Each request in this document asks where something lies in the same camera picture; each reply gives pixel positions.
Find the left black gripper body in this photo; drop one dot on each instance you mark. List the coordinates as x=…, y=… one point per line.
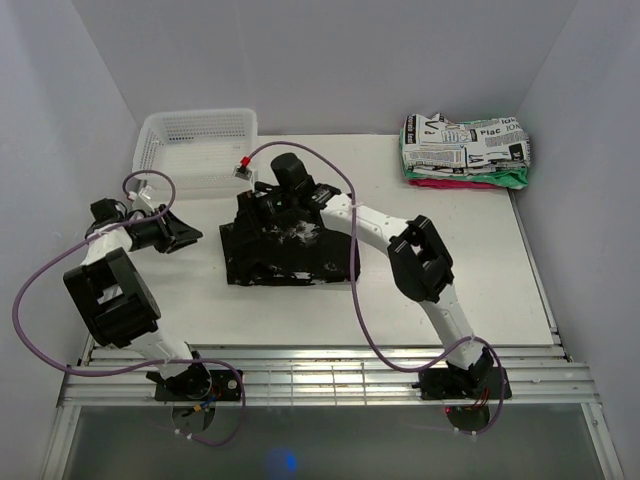
x=154, y=232

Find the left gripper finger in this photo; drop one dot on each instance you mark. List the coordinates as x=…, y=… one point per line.
x=182, y=238
x=172, y=224

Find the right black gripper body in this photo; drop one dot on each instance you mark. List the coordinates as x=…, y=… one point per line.
x=267, y=207

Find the black white patterned trousers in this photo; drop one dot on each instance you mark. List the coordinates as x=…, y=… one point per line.
x=298, y=254

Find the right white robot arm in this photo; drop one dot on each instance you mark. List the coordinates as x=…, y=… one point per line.
x=421, y=265

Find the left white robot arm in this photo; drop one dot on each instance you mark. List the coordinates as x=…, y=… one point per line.
x=117, y=306

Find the pink folded trousers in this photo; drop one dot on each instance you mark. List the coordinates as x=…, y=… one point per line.
x=443, y=183

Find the newspaper print folded trousers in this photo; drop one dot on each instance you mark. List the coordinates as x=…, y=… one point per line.
x=436, y=145

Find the green folded trousers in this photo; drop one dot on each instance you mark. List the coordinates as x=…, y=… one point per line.
x=510, y=179

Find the white plastic basket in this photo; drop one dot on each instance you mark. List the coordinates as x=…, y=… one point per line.
x=198, y=149

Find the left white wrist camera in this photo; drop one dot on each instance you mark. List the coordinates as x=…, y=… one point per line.
x=142, y=200

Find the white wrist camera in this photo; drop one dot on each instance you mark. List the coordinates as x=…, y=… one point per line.
x=244, y=170
x=142, y=200

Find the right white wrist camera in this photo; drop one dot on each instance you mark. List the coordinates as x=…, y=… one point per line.
x=244, y=170

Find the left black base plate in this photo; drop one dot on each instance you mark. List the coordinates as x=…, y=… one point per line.
x=222, y=386

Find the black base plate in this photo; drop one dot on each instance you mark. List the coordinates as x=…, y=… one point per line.
x=455, y=384
x=222, y=386

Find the aluminium frame rail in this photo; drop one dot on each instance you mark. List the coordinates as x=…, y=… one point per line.
x=293, y=377

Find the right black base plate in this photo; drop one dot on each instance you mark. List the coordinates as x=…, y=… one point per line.
x=455, y=384

